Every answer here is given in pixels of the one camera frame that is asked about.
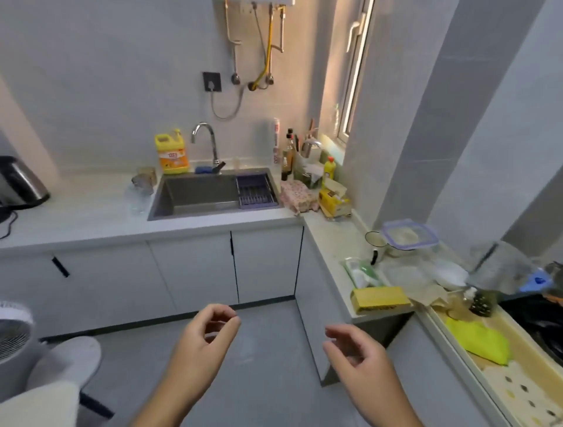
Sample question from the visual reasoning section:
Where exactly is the person's left hand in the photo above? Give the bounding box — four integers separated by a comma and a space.
169, 304, 242, 399

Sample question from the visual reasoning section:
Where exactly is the person's right hand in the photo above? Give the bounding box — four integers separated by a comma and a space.
323, 324, 402, 408

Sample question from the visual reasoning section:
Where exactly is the person's right forearm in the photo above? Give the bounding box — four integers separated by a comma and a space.
351, 393, 425, 427

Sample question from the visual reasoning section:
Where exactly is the person's left forearm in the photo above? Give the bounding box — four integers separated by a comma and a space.
131, 385, 204, 427

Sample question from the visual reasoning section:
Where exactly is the side white cabinet panel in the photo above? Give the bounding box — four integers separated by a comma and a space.
294, 227, 414, 388

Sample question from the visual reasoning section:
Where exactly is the plain white cabinet door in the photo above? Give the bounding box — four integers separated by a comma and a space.
147, 232, 239, 314

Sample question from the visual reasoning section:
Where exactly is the yellow sponge block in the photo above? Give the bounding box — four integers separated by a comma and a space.
350, 286, 412, 315

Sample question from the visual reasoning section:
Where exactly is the green white packet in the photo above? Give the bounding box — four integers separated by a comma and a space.
342, 257, 384, 289

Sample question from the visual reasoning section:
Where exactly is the narrow white cabinet door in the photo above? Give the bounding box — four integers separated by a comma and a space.
231, 226, 304, 305

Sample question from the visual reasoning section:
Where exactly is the clear plastic bag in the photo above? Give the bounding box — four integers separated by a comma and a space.
382, 259, 440, 292

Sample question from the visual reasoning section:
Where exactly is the brown paper piece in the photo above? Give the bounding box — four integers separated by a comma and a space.
408, 284, 450, 309

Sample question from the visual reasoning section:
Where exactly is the white mug black rim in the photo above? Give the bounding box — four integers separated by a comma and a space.
364, 231, 391, 265

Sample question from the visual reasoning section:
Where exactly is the clear container blue lid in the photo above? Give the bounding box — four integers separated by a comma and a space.
380, 218, 441, 258

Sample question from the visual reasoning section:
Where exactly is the white bowl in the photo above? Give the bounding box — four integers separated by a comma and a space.
433, 259, 470, 292

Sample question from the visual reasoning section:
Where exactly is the grey steel sink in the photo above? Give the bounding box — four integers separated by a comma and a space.
147, 167, 285, 222

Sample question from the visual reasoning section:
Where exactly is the yellow green cloth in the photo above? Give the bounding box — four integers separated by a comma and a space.
445, 316, 513, 367

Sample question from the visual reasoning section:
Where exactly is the white chair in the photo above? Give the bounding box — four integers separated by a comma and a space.
0, 336, 115, 427

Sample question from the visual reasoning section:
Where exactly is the purple sink drain basket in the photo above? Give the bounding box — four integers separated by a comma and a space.
235, 173, 279, 210

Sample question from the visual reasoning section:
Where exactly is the yellow cardboard box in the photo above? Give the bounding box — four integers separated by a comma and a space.
317, 178, 353, 220

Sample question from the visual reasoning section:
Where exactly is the small spice shaker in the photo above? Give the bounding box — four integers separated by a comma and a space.
470, 288, 494, 317

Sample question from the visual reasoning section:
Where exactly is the clear drinking glass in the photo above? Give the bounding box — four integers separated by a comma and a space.
129, 185, 153, 215

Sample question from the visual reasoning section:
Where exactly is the floral cloth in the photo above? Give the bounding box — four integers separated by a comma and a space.
280, 179, 319, 216

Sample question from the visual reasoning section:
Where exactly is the glass jar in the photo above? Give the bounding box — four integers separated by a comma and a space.
131, 167, 158, 191

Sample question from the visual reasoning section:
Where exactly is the large crumpled plastic bag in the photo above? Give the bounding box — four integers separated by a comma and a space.
465, 240, 553, 296

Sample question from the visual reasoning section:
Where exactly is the yellow detergent bottle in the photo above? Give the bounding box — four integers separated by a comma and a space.
154, 128, 191, 176

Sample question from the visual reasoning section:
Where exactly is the dotted white mat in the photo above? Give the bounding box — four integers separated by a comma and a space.
481, 364, 563, 427

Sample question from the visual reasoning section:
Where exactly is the dark sauce bottle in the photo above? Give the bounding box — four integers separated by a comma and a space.
281, 128, 296, 181

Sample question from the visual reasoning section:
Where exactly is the black gas stove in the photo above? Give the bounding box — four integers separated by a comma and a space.
498, 261, 563, 368

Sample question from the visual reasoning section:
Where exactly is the white round fan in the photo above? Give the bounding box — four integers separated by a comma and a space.
0, 301, 35, 366

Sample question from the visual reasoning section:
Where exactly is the chrome curved faucet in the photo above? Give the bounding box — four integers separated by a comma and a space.
190, 122, 227, 176

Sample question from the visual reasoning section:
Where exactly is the steel ladle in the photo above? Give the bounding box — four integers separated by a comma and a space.
300, 128, 323, 160

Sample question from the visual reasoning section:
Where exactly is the steel electric kettle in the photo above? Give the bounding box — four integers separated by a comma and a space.
0, 156, 51, 210

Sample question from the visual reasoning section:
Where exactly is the steel heater pipe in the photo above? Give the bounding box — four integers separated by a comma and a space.
270, 4, 287, 53

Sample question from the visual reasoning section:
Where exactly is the white cabinet door black handle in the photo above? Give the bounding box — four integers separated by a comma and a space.
0, 241, 177, 340

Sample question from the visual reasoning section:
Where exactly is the grey power cable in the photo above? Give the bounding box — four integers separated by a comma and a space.
210, 84, 245, 121

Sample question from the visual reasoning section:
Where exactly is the black kettle cable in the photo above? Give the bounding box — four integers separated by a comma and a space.
0, 209, 18, 241

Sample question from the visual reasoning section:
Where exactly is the white window frame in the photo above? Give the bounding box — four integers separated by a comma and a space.
335, 0, 375, 142

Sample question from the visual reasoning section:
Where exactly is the yellow gas hose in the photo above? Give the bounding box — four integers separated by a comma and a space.
247, 2, 275, 92

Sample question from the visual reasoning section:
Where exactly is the white window handle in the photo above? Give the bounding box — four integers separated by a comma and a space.
347, 12, 368, 54

